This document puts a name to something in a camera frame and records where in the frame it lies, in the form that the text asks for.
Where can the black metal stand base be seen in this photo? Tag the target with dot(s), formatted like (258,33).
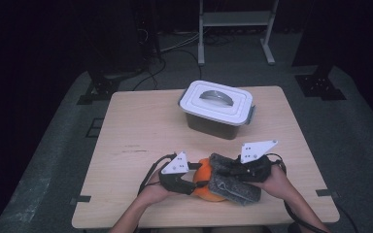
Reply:
(320,85)
(102,89)

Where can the white metal frame stand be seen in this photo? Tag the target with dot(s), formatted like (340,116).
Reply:
(236,18)

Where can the person's left hand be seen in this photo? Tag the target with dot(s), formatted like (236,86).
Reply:
(153,192)

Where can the white box lid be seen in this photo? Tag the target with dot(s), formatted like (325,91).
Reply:
(207,103)

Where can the black tape strip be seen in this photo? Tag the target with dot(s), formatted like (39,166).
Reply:
(326,193)
(80,199)

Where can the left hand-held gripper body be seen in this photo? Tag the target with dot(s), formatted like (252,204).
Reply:
(175,181)

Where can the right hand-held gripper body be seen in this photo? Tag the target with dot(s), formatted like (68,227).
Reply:
(255,170)

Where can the grey fluffy cloth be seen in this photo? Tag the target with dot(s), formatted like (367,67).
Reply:
(236,189)

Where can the clear grey storage box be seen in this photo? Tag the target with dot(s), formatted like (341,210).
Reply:
(212,127)

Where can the person's right hand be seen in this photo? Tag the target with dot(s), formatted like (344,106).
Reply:
(275,186)

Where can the black tape square mark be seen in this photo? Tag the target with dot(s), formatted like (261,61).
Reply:
(94,127)

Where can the orange plush toy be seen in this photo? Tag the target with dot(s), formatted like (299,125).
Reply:
(202,171)

